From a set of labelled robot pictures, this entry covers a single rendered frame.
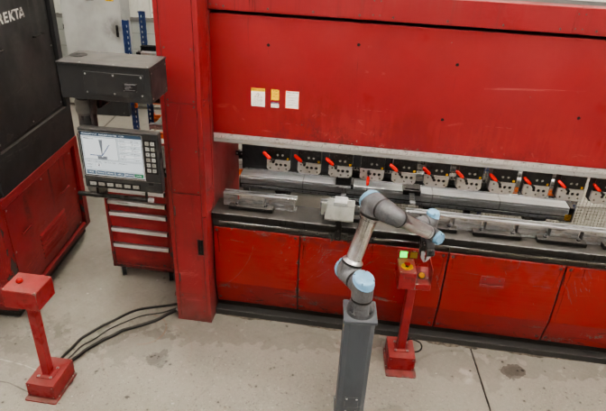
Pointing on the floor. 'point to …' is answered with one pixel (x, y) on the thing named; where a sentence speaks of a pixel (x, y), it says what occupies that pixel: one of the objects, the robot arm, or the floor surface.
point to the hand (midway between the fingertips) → (424, 260)
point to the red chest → (141, 231)
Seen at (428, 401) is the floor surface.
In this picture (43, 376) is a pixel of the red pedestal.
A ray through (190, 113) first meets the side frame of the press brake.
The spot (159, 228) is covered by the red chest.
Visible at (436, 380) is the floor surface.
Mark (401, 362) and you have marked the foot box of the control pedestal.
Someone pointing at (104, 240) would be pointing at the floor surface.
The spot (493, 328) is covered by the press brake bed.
